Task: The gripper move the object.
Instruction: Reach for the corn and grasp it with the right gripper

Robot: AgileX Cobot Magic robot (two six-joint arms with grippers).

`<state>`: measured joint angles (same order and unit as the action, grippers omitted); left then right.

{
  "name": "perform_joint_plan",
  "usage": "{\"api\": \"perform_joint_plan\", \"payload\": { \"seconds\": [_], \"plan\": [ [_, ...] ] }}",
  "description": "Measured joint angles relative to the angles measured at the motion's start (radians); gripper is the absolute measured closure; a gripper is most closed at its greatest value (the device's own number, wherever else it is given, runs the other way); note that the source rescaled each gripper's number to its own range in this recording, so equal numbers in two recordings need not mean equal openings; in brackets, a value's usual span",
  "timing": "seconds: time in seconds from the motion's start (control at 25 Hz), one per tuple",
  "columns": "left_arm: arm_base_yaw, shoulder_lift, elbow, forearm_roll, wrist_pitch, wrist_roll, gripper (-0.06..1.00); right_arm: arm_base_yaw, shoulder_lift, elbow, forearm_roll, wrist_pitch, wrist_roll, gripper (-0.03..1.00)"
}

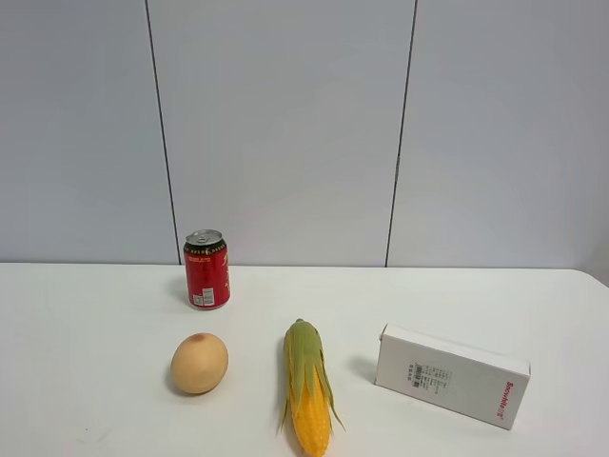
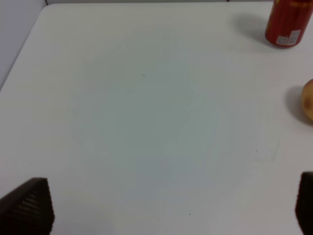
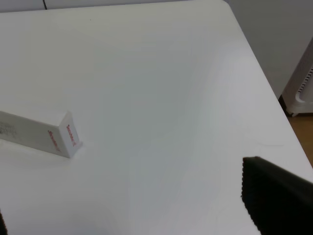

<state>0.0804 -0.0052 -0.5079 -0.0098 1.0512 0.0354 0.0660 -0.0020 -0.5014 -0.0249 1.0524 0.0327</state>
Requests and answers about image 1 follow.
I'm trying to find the yellow corn cob green husk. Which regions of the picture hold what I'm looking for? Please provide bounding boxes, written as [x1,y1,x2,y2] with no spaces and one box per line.
[280,318,340,456]

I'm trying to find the red soda can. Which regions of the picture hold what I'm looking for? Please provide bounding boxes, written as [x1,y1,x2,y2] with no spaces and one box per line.
[184,229,230,309]

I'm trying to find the tan mango fruit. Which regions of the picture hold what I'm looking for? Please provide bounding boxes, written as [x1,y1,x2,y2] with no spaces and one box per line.
[169,333,228,395]

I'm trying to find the white cardboard box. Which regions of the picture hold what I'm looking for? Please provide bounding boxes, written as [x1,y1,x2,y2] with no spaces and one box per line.
[375,324,531,430]

